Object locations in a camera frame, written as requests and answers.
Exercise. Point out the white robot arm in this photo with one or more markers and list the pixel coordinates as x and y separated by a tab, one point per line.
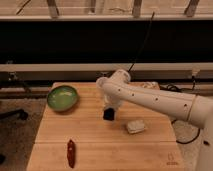
194	109

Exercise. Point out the white sponge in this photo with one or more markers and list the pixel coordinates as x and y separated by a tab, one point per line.
136	126

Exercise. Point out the black eraser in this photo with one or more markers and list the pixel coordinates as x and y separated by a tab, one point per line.
109	114

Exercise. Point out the green bowl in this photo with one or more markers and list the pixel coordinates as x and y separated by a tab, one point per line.
62	98

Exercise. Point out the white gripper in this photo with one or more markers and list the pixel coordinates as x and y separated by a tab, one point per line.
111	102

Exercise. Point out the black office chair base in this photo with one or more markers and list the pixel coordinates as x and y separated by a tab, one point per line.
20	113

